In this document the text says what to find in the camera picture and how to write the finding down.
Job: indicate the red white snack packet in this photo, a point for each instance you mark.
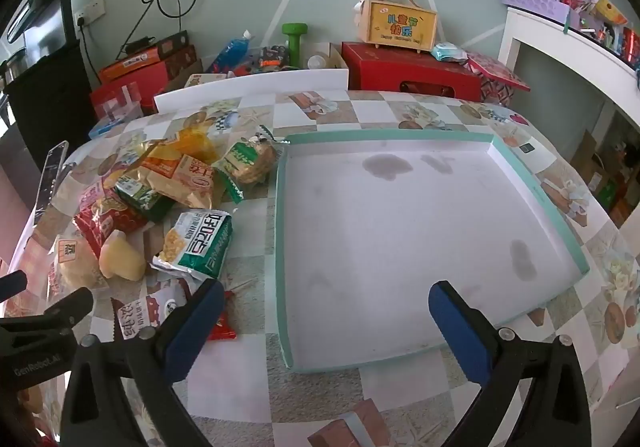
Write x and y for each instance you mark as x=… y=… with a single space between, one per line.
x=145 y=314

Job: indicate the dark brown box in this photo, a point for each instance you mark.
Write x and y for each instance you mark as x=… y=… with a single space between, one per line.
x=180 y=52

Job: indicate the orange white snack packet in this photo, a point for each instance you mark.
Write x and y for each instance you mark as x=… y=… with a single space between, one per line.
x=185 y=182

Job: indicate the flat blue box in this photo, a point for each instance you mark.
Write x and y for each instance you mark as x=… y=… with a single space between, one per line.
x=107 y=127

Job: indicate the small yellow carton house box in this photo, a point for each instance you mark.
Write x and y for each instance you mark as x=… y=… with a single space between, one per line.
x=400 y=27

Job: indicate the pile of small toys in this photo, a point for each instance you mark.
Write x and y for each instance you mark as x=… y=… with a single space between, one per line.
x=270 y=58

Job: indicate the wet wipes pack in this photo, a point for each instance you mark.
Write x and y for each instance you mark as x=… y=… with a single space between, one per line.
x=447 y=52

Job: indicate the translucent yellow snack packet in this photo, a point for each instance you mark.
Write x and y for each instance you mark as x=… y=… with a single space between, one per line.
x=192 y=144

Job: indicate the smartphone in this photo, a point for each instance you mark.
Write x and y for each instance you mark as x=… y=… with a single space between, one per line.
x=50 y=177

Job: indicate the green white snack packet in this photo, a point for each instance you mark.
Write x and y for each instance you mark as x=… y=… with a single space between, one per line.
x=200 y=247

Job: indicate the red gift box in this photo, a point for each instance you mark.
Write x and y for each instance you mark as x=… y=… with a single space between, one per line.
x=390 y=64

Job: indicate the black power adapter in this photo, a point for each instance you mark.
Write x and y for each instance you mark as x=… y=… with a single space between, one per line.
x=139 y=43

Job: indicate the orange box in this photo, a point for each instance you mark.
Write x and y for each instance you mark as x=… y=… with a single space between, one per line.
x=130 y=64

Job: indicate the small green snack packet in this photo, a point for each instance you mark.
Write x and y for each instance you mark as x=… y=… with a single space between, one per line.
x=145 y=199

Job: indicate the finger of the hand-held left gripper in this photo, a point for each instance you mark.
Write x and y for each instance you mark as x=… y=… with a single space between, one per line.
x=12 y=286
x=65 y=312

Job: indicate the red cardboard box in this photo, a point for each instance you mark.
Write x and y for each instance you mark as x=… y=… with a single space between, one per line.
x=145 y=92

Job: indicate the clear bag of snacks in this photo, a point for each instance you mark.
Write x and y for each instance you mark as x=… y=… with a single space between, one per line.
x=400 y=237

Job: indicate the cardboard boxes under shelf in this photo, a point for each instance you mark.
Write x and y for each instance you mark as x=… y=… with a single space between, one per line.
x=585 y=152

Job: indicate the red patterned flat box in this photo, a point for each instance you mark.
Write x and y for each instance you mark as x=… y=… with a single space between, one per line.
x=492 y=72

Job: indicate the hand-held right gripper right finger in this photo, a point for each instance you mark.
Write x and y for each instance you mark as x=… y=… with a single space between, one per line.
x=460 y=334

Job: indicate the small red snack packet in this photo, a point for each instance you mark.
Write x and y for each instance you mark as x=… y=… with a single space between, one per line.
x=225 y=327

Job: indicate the colourful stationery pile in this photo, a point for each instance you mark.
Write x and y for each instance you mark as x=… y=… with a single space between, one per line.
x=610 y=12

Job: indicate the green biscuit packet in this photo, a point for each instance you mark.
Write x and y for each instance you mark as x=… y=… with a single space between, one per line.
x=250 y=159

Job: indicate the black monitor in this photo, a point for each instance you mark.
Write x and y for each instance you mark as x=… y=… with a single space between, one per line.
x=45 y=22

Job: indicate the pale yellow snack packet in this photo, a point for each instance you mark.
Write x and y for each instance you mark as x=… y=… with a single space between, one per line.
x=120 y=259

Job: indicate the blue plastic bottle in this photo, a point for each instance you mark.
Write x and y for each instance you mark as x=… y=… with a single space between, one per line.
x=232 y=52

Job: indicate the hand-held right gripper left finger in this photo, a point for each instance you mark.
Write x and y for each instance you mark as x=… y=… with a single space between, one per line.
x=195 y=332

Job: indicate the brown cardboard box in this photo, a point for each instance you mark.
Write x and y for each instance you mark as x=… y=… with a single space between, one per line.
x=337 y=57

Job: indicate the pink printed blanket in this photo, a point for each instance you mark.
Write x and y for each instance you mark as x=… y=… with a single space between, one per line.
x=20 y=207

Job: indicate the yellow white carton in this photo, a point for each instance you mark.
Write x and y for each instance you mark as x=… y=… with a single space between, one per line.
x=205 y=79

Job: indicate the green dumbbell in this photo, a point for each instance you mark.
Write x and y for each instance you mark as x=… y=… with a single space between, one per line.
x=293 y=44

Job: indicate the white foam board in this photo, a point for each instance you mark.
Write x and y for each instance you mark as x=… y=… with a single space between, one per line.
x=250 y=87

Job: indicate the clear plastic box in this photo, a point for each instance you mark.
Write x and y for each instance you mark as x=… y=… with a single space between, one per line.
x=117 y=102

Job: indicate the white power outlet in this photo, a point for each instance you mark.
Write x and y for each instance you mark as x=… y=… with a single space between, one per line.
x=90 y=9

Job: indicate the orange brown snack packet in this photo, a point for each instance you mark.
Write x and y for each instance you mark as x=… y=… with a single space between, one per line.
x=70 y=267

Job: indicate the clear plastic bottle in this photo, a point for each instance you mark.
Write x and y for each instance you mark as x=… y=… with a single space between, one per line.
x=316 y=63

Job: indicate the white shelf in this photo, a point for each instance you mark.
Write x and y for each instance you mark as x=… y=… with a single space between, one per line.
x=550 y=34

